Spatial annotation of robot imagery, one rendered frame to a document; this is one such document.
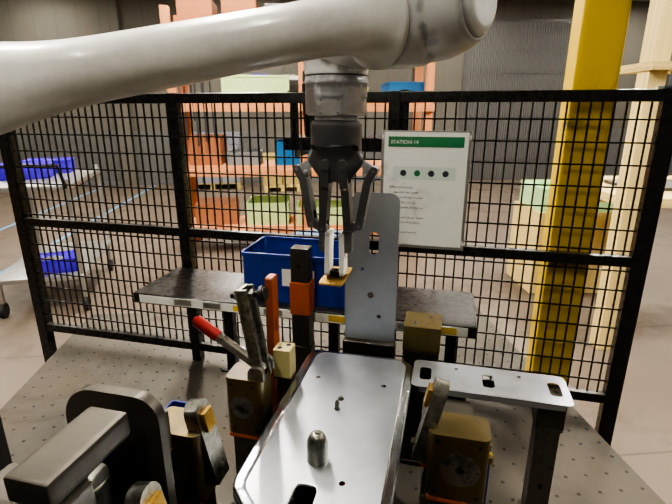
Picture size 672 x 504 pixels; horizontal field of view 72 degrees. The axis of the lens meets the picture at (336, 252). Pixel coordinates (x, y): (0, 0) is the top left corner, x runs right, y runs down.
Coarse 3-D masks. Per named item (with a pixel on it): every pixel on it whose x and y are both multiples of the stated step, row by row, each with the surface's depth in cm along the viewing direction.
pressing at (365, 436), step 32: (320, 352) 100; (320, 384) 88; (352, 384) 88; (384, 384) 88; (288, 416) 79; (320, 416) 79; (352, 416) 79; (384, 416) 79; (256, 448) 71; (288, 448) 72; (352, 448) 72; (384, 448) 72; (256, 480) 66; (288, 480) 66; (320, 480) 66; (352, 480) 66; (384, 480) 66
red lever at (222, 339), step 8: (192, 320) 83; (200, 320) 82; (200, 328) 82; (208, 328) 82; (216, 328) 83; (208, 336) 82; (216, 336) 82; (224, 336) 83; (224, 344) 82; (232, 344) 82; (232, 352) 82; (240, 352) 82; (248, 360) 82; (264, 368) 82
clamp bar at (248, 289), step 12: (240, 288) 78; (252, 288) 80; (264, 288) 78; (240, 300) 78; (252, 300) 80; (264, 300) 78; (240, 312) 78; (252, 312) 81; (252, 324) 78; (252, 336) 79; (264, 336) 82; (252, 348) 80; (264, 348) 82; (252, 360) 80; (264, 360) 83
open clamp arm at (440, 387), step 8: (432, 384) 70; (440, 384) 68; (448, 384) 68; (432, 392) 68; (440, 392) 67; (448, 392) 67; (424, 400) 70; (432, 400) 68; (440, 400) 68; (432, 408) 68; (440, 408) 68; (424, 416) 70; (432, 416) 69; (440, 416) 68; (424, 424) 69; (432, 424) 69; (424, 432) 70; (416, 440) 72; (424, 440) 70; (416, 448) 71; (424, 448) 71; (416, 456) 71; (424, 456) 71
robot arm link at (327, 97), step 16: (304, 80) 65; (320, 80) 62; (336, 80) 61; (352, 80) 62; (320, 96) 63; (336, 96) 62; (352, 96) 63; (320, 112) 63; (336, 112) 63; (352, 112) 63
